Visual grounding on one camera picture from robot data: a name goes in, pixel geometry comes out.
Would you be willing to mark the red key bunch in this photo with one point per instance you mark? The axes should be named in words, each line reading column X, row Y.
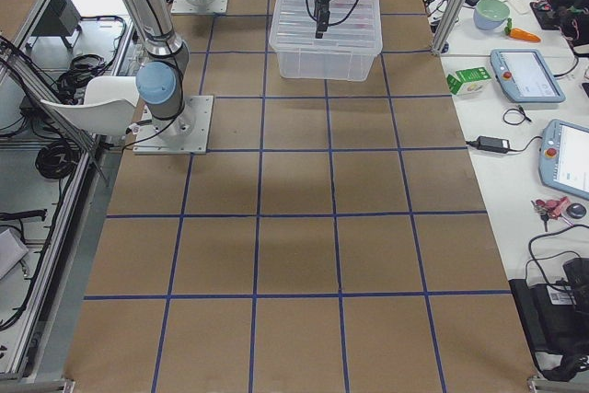
column 551, row 209

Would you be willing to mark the clear plastic storage box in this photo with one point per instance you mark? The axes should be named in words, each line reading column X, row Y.
column 345, row 52

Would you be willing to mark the toy carrot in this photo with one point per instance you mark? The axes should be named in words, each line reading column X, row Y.
column 520, row 34

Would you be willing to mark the near teach pendant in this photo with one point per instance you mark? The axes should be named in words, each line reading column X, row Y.
column 563, row 158

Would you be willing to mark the teach pendant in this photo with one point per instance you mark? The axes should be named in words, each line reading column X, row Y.
column 524, row 77
column 563, row 158

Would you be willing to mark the black power adapter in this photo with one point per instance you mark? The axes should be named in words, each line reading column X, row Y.
column 490, row 144

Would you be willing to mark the black laptop bag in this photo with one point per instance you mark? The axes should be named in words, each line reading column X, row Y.
column 555, row 319

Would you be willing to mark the green white carton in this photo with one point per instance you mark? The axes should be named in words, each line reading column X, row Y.
column 468, row 81

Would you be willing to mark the green bowl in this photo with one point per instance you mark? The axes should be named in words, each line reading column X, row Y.
column 490, row 14

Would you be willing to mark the white plastic chair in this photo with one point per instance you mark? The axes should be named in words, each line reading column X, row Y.
column 108, row 108

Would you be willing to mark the far teach pendant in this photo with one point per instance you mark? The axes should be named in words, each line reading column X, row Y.
column 524, row 77

